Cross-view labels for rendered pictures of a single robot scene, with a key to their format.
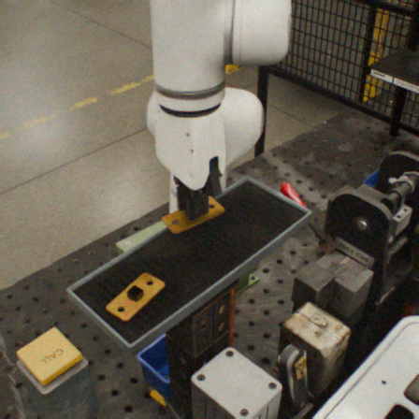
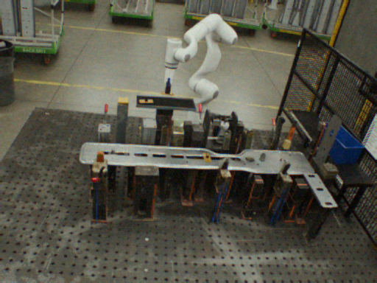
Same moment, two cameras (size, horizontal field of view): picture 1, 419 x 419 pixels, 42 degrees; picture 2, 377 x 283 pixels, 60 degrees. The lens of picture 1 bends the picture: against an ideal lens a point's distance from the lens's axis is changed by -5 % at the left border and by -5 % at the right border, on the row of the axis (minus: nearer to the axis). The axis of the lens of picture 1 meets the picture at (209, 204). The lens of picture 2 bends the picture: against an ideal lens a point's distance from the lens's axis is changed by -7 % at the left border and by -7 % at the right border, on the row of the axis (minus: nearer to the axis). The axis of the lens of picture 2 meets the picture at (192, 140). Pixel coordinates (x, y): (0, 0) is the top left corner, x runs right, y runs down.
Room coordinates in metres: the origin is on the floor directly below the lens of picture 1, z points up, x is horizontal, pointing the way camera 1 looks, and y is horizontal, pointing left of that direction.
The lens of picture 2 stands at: (-0.94, -1.16, 2.15)
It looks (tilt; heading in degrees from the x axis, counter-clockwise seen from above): 32 degrees down; 31
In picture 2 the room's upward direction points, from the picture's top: 11 degrees clockwise
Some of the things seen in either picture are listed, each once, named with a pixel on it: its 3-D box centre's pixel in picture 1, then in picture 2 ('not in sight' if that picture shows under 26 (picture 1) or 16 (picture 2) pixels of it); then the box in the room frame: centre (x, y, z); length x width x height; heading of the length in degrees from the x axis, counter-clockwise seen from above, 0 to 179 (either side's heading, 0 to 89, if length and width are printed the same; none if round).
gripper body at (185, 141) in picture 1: (191, 132); (170, 73); (0.60, 0.02, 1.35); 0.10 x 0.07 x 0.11; 34
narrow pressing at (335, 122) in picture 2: not in sight; (327, 141); (1.03, -0.90, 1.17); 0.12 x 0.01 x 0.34; 45
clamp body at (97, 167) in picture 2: not in sight; (100, 191); (-0.03, -0.10, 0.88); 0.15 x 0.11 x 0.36; 45
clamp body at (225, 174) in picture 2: not in sight; (218, 194); (0.44, -0.55, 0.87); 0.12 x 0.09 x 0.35; 45
